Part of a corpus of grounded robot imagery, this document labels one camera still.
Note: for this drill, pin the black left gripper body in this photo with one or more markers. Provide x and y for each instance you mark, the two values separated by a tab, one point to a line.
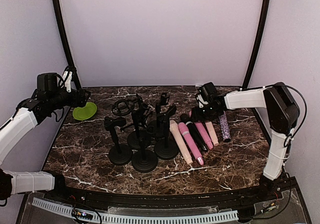
73	102

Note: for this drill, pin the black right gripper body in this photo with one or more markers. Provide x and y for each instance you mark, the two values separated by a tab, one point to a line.
207	114

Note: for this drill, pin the beige microphone round head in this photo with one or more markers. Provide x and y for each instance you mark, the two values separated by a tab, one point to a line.
212	133

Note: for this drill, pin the pink microphone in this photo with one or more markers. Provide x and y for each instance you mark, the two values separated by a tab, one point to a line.
204	135
191	143

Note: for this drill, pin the purple rhinestone microphone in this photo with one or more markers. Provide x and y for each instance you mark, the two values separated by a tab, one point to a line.
224	127

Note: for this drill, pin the black toy microphone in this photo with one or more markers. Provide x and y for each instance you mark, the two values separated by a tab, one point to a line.
194	132

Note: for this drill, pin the tall beige microphone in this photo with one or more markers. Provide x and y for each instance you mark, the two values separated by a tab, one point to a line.
174	129

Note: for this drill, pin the black tripod mic stand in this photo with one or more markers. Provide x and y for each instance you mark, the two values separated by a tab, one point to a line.
126	106

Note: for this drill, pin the black clip mic stand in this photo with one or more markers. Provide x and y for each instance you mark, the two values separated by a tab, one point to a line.
167	149

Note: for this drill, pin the black stand with textured grip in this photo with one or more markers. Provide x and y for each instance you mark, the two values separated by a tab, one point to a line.
144	160

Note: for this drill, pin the round-base stand of tall beige mic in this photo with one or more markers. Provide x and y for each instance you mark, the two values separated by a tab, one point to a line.
138	137

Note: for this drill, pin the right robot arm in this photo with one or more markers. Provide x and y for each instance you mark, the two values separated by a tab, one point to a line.
282	110

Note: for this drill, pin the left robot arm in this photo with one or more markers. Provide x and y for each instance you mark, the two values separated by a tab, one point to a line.
53	92

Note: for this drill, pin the green round plate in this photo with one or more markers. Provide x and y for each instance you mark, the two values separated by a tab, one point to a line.
84	113

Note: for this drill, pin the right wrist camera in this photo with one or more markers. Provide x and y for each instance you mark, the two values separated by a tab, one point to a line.
201	102

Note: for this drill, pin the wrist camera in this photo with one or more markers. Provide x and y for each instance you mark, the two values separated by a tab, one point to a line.
67	78
201	102

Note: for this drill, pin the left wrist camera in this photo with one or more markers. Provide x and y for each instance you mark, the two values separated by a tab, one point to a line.
67	78

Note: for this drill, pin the white slotted cable duct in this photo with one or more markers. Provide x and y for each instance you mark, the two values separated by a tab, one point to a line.
135	216

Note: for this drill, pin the black front rail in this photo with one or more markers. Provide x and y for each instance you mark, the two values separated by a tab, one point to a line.
241	198

